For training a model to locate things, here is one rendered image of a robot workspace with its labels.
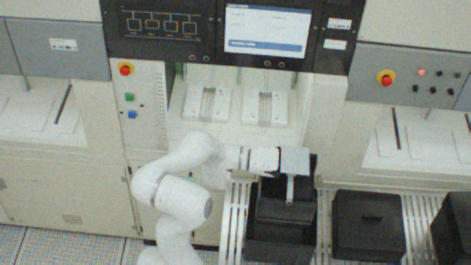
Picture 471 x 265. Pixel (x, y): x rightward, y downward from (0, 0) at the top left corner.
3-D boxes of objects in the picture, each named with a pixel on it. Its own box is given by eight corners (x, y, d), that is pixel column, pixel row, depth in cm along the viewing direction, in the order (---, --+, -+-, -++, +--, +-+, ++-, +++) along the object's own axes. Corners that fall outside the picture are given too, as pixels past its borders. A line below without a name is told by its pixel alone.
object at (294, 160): (257, 181, 215) (266, 129, 191) (307, 187, 215) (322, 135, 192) (253, 234, 199) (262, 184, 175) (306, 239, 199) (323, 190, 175)
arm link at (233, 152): (237, 172, 181) (240, 144, 182) (199, 168, 181) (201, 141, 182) (238, 173, 189) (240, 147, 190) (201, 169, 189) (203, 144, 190)
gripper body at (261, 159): (246, 154, 192) (277, 156, 191) (244, 177, 185) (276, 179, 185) (247, 140, 186) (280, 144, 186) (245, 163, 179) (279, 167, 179)
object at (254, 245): (247, 203, 231) (250, 180, 218) (311, 210, 231) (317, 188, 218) (242, 260, 213) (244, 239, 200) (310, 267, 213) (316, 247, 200)
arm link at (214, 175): (215, 188, 157) (234, 190, 187) (220, 134, 159) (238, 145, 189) (186, 185, 159) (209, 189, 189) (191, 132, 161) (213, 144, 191)
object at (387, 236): (332, 259, 215) (338, 244, 206) (331, 200, 235) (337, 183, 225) (401, 264, 215) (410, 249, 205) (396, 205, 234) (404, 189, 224)
